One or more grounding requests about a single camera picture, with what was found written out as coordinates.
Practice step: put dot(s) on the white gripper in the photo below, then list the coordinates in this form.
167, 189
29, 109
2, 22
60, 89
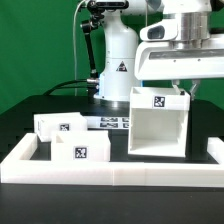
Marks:
159, 61

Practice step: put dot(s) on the white drawer cabinet frame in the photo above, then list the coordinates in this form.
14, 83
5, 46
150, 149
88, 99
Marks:
158, 121

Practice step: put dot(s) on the white drawer box front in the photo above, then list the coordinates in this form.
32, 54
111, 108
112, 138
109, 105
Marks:
83, 146

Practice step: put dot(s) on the white drawer box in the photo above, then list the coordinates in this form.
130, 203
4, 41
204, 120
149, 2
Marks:
46, 124
83, 146

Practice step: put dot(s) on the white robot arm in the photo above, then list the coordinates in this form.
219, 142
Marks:
122, 21

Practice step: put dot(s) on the white drawer box rear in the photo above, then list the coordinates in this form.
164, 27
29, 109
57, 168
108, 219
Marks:
46, 124

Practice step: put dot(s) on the white marker tag plate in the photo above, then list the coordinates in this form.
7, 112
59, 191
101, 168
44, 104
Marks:
105, 122

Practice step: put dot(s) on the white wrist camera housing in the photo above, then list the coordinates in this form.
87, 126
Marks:
159, 32

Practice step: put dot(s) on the white U-shaped border wall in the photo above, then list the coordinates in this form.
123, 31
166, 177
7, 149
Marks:
20, 167

